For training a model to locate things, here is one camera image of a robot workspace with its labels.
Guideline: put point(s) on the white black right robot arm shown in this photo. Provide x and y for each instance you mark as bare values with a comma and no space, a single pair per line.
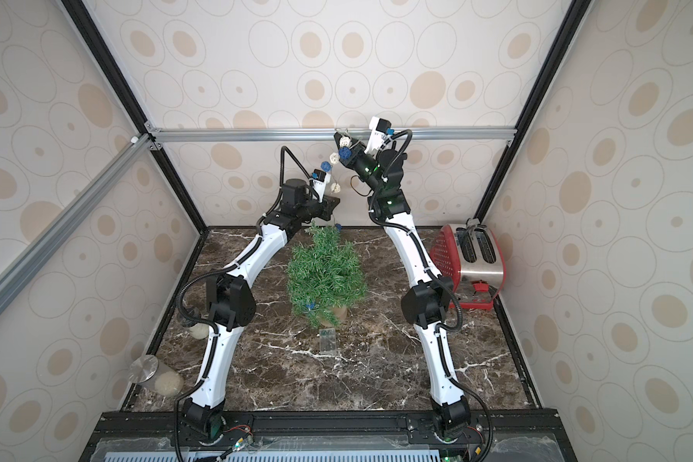
426,304

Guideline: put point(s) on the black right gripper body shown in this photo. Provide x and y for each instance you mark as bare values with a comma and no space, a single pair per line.
357,159

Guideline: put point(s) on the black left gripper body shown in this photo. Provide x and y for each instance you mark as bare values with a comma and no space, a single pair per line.
328,207

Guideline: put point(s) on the black corner frame post right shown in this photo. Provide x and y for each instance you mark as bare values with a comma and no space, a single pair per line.
560,45

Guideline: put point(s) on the red and steel toaster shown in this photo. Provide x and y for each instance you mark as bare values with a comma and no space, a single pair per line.
470,256

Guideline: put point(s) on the black corner frame post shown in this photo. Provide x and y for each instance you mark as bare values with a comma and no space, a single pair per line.
560,45
79,15

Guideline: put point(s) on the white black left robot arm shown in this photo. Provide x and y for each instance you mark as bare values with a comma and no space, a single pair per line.
230,304

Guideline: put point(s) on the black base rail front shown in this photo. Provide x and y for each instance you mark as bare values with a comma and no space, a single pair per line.
508,435

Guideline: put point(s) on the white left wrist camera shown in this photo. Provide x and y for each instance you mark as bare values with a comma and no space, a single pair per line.
319,179

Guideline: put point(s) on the black corner frame post left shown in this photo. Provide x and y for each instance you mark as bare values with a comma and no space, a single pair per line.
79,15

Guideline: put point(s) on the aluminium rail left wall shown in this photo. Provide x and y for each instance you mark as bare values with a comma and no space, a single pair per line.
27,265

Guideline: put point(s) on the small green christmas tree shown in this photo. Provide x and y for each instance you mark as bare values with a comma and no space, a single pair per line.
295,287

